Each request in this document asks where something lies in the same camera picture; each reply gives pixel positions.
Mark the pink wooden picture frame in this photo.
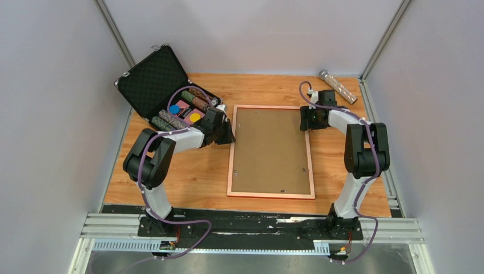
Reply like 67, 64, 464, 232
227, 104, 316, 200

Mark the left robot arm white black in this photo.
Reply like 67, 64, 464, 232
123, 104, 235, 236

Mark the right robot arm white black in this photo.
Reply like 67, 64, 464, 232
300, 89, 390, 239

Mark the yellow round chip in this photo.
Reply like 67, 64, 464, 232
189, 112, 201, 123

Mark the pink card box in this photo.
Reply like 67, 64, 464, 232
176, 100, 205, 125

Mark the brown poker chip roll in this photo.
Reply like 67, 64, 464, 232
188, 86, 221, 106

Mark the dark green chip roll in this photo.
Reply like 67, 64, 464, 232
181, 90, 209, 111

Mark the blue round chip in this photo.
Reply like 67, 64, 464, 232
168, 105, 180, 115

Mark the glitter-filled clear tube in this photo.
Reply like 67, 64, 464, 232
318, 70, 358, 104

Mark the green poker chip roll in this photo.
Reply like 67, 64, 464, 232
151, 116, 176, 131

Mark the black foam-lined case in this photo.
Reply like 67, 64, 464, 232
114, 43, 223, 131

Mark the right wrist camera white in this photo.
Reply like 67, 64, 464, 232
308, 89, 318, 109

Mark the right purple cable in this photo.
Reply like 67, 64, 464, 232
299, 81, 381, 264

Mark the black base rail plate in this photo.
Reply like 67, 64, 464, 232
101, 205, 364, 251

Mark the aluminium frame rail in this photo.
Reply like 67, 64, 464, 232
69, 208, 434, 273

